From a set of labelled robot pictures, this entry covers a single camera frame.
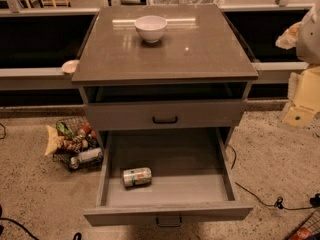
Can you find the wire basket with red can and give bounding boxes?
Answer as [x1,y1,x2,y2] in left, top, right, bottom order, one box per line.
[285,210,320,240]

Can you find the red capped bottle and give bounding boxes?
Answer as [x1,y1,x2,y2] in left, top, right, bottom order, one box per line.
[77,124,91,138]

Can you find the black upper drawer handle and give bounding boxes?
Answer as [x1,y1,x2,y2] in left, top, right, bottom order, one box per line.
[152,116,178,124]

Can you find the yellow chip bag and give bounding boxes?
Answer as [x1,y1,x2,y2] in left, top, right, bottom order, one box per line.
[45,125,64,156]

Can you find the black middle drawer handle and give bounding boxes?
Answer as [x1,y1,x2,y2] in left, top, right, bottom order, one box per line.
[156,216,182,228]

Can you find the silver green 7up can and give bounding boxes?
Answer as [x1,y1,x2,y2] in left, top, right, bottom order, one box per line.
[122,167,152,187]

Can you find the closed grey upper drawer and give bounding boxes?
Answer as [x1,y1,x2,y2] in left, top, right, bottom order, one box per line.
[84,100,246,131]

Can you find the small round white dish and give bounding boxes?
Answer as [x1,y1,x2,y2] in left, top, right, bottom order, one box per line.
[61,60,79,74]

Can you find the grey drawer cabinet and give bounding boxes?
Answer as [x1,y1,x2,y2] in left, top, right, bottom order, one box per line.
[71,3,260,228]

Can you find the clear plastic bottle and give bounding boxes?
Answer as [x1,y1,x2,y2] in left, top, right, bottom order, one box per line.
[70,148,102,169]

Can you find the green snack bag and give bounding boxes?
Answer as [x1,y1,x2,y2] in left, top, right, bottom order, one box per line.
[56,122,73,137]

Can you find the black drawer handle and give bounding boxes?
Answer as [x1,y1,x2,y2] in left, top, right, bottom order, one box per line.
[152,116,178,124]
[156,216,182,228]

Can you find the black wire basket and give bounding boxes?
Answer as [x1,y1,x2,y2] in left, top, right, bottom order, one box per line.
[53,116,103,171]

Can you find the open grey middle drawer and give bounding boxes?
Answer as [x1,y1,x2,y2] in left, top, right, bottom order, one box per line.
[84,128,252,226]

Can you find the black floor cable left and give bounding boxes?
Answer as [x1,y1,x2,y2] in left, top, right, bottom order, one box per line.
[0,204,83,240]

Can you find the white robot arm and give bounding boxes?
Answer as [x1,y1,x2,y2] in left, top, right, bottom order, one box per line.
[275,2,320,127]

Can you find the white ceramic bowl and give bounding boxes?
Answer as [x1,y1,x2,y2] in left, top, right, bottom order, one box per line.
[134,15,167,43]

